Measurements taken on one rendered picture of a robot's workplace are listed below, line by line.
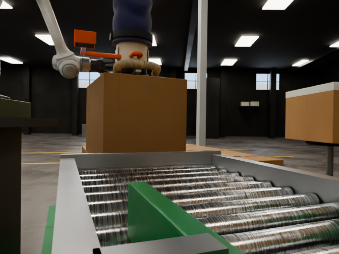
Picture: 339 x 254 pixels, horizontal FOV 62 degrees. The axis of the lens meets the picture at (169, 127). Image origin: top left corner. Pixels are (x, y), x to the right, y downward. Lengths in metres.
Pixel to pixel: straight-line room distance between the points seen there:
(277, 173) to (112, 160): 0.62
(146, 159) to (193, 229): 0.95
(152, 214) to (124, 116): 0.95
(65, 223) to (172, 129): 0.97
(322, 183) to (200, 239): 0.65
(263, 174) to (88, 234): 0.75
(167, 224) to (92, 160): 0.89
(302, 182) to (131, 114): 0.74
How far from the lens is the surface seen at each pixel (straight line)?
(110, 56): 1.53
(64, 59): 1.61
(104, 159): 1.16
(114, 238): 0.51
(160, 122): 1.31
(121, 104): 1.25
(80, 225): 0.42
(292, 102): 2.52
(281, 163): 1.67
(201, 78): 4.79
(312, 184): 0.88
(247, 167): 1.09
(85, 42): 1.23
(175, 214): 0.30
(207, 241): 0.23
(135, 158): 1.19
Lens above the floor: 0.73
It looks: 1 degrees down
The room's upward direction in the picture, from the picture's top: 1 degrees clockwise
